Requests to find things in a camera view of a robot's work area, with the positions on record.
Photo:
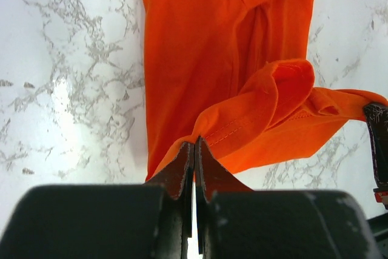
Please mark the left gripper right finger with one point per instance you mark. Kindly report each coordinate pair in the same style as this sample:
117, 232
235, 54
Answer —
211, 178

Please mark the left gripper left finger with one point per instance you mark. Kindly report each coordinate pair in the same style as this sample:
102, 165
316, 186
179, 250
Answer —
175, 212

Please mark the orange t-shirt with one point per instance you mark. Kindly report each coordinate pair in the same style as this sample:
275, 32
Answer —
235, 72

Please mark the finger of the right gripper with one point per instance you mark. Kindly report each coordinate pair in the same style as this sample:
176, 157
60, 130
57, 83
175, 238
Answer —
376, 120

